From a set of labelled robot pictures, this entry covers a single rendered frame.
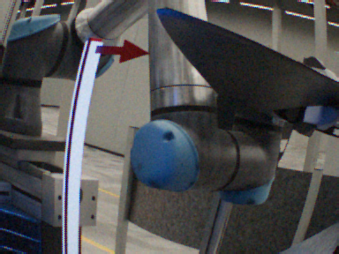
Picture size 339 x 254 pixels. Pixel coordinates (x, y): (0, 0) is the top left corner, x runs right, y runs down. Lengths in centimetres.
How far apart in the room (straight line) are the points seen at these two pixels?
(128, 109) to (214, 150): 1033
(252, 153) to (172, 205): 192
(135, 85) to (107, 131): 89
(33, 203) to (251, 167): 39
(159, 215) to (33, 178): 182
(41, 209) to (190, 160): 36
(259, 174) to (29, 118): 44
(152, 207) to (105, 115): 863
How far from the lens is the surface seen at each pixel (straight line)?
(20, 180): 109
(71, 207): 67
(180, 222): 274
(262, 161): 89
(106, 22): 116
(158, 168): 78
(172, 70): 82
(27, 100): 114
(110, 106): 1142
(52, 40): 117
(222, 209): 115
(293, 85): 62
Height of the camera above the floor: 115
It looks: 3 degrees down
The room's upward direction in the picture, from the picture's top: 10 degrees clockwise
